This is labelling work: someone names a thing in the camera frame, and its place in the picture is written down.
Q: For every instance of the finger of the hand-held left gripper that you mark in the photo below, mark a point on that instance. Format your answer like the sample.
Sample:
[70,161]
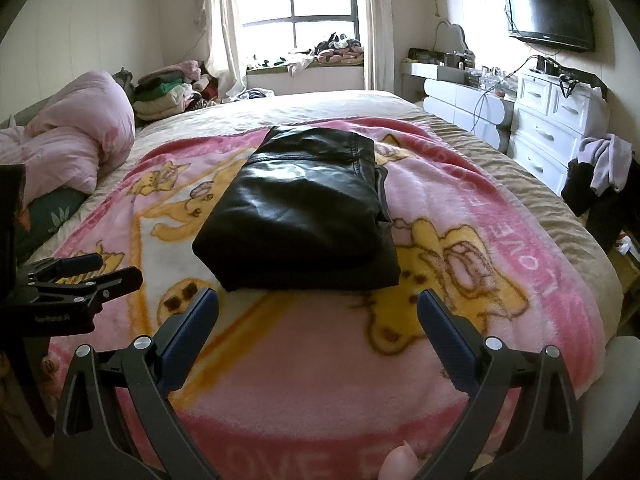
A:
[75,264]
[100,285]

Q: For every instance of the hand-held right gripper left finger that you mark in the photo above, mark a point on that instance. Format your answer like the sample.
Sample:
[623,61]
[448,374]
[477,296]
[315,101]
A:
[192,330]

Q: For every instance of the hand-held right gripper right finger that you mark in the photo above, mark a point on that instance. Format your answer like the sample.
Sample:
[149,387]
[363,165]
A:
[445,332]

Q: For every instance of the black leather jacket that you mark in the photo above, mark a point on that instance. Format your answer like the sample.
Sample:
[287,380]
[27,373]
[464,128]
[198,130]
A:
[300,200]

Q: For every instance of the pile of folded clothes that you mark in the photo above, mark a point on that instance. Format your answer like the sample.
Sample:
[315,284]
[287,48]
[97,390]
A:
[160,97]

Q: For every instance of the heap of clothes on sill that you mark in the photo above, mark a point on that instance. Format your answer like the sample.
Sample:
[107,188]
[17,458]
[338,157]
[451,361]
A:
[340,50]

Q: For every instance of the person's right hand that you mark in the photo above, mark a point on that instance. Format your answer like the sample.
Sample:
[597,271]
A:
[400,462]

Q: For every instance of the green floral pillow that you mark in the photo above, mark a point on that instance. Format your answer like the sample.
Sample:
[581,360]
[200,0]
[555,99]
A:
[50,215]

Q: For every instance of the pink cartoon printed blanket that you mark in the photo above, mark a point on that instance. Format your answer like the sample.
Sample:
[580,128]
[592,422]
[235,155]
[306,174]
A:
[300,360]

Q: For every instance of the pink quilt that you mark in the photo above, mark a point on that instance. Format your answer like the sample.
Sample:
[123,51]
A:
[75,130]

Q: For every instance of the grey headboard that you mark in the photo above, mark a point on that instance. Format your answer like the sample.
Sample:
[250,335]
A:
[25,112]

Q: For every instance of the black hanging garment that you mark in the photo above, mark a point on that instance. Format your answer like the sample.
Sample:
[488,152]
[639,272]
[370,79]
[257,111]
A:
[610,215]

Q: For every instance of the white chest of drawers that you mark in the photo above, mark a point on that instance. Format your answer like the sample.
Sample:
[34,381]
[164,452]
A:
[545,125]

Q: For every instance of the lavender garment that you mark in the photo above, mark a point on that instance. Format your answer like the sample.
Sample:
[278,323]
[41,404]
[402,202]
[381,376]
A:
[607,160]

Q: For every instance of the white vanity table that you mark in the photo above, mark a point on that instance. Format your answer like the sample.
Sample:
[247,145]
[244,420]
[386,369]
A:
[460,95]

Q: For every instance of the small crumpled dark garment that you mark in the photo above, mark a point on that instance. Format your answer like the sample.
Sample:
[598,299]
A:
[255,94]

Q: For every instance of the bed with beige bedspread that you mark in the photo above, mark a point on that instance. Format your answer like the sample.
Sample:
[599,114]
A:
[325,105]

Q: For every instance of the cluster of cosmetic bottles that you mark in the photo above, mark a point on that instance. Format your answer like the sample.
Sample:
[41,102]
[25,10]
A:
[480,77]

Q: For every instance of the cream curtain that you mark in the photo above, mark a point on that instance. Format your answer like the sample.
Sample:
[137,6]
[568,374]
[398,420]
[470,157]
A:
[377,20]
[222,20]

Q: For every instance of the black set-top box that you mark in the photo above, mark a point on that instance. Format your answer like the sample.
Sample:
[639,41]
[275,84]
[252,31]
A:
[548,65]

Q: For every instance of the cloud-shaped vanity mirror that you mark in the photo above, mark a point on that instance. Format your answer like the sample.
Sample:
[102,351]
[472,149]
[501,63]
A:
[450,37]

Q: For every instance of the black wall television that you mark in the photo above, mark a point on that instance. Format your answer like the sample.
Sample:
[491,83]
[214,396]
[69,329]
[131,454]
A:
[547,12]

